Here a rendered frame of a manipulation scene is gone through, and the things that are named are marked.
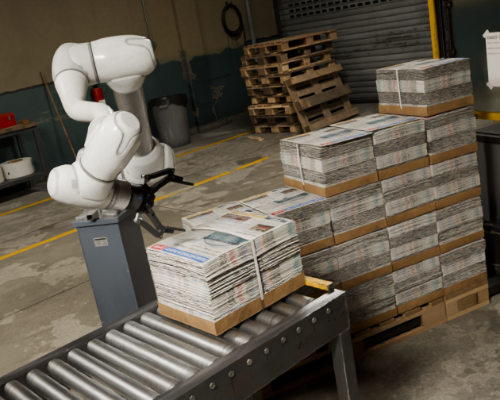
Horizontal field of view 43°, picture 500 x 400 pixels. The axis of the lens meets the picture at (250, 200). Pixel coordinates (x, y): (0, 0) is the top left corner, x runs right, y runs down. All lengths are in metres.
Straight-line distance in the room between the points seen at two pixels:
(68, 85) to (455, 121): 1.91
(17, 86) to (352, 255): 6.94
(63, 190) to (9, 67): 7.65
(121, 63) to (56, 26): 7.54
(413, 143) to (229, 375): 1.71
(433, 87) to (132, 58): 1.57
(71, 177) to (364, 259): 1.73
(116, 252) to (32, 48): 7.00
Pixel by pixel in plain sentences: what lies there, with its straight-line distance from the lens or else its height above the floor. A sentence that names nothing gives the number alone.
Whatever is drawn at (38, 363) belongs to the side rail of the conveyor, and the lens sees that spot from 1.98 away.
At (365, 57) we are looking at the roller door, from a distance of 10.72.
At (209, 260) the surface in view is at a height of 1.03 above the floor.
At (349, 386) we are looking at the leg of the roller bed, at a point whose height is 0.49.
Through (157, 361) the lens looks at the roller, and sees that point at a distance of 1.81.
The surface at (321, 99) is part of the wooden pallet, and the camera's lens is 9.17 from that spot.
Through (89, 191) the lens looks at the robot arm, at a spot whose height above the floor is 1.30.
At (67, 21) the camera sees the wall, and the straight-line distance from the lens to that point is 9.65.
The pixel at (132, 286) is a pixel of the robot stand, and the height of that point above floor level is 0.71.
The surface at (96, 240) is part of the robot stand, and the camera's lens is 2.59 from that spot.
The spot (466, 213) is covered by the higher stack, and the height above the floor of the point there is 0.54.
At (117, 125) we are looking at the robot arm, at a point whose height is 1.45.
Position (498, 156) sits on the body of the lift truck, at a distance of 3.82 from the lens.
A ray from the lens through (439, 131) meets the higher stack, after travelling 3.13.
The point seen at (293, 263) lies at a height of 0.89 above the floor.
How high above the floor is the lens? 1.63
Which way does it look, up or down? 16 degrees down
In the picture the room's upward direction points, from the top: 10 degrees counter-clockwise
